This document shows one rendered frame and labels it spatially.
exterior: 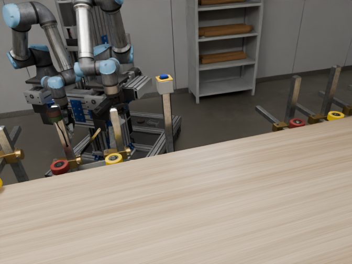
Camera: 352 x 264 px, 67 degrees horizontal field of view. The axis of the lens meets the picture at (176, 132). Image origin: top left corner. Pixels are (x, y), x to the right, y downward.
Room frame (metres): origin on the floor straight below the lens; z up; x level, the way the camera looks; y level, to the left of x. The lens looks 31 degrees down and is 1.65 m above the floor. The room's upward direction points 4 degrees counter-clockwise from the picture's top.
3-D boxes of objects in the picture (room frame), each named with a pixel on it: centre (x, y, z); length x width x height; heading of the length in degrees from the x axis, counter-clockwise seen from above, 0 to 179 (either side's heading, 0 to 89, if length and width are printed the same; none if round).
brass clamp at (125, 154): (1.16, 0.32, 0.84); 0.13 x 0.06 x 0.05; 103
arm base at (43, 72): (1.93, 0.92, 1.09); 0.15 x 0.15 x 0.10
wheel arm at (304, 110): (1.51, -0.87, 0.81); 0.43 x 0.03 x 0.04; 13
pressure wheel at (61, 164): (1.01, 0.56, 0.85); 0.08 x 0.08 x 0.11
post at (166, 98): (1.22, 0.04, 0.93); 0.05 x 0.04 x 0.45; 103
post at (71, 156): (1.10, 0.54, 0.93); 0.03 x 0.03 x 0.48; 13
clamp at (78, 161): (1.10, 0.56, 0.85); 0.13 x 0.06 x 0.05; 103
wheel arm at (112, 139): (1.23, 0.35, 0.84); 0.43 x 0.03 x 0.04; 13
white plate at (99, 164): (1.13, 0.51, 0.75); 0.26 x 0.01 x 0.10; 103
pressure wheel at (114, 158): (1.03, 0.31, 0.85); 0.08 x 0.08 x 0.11
